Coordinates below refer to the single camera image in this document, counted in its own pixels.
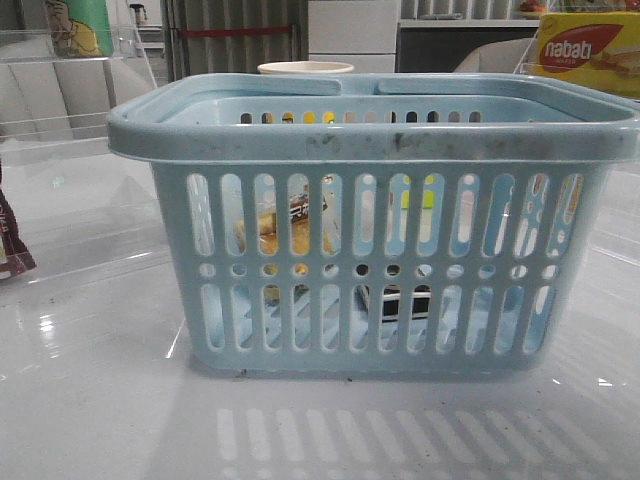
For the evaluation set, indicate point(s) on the white cabinet background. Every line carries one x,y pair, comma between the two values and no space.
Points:
360,33

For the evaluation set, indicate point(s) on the green cartoon snack can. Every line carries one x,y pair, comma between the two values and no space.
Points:
79,28

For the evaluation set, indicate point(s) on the light blue plastic basket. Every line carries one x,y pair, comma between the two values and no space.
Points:
481,186

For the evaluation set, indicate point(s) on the packaged bread clear wrapper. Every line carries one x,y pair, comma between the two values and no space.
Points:
289,226

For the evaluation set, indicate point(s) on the clear acrylic shelf left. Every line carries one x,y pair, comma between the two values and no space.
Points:
56,108

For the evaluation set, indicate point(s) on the yellow nabati wafer box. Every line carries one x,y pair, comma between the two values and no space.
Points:
590,50

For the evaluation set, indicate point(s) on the white paper cup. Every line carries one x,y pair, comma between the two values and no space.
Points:
305,67

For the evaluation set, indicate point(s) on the clear acrylic stand right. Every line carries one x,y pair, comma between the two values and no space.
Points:
525,55

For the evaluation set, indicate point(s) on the dark red snack packet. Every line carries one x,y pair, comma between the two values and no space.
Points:
15,256

